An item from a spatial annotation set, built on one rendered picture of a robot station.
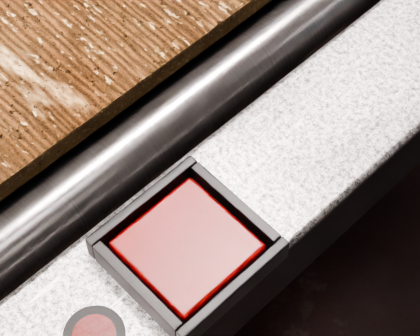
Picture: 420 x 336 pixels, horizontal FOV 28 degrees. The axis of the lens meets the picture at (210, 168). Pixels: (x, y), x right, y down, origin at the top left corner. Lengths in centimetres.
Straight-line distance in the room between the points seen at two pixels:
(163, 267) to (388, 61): 20
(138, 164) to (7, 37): 11
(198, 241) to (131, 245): 3
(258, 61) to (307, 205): 11
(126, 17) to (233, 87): 8
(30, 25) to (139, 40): 7
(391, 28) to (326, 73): 6
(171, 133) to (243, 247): 9
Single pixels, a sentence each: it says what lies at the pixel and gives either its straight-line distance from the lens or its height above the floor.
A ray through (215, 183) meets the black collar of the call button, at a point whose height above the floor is 93.
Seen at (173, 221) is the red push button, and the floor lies 93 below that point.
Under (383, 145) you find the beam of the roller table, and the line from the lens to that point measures 50.
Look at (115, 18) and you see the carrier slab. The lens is 52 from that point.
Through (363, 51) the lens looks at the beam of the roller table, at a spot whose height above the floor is 92.
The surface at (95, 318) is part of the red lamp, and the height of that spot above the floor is 92.
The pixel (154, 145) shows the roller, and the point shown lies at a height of 91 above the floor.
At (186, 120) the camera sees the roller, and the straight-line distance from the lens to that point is 50.
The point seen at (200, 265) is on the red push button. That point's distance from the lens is 43.
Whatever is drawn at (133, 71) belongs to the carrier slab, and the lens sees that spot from 49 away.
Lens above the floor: 132
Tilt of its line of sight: 58 degrees down
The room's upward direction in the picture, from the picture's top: straight up
